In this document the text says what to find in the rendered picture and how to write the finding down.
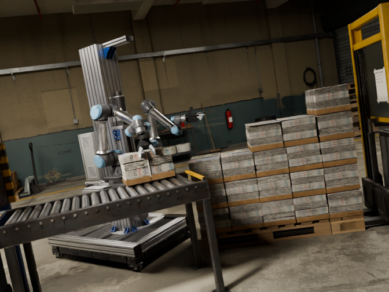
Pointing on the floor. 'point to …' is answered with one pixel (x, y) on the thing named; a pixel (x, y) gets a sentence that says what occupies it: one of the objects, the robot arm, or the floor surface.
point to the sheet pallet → (16, 185)
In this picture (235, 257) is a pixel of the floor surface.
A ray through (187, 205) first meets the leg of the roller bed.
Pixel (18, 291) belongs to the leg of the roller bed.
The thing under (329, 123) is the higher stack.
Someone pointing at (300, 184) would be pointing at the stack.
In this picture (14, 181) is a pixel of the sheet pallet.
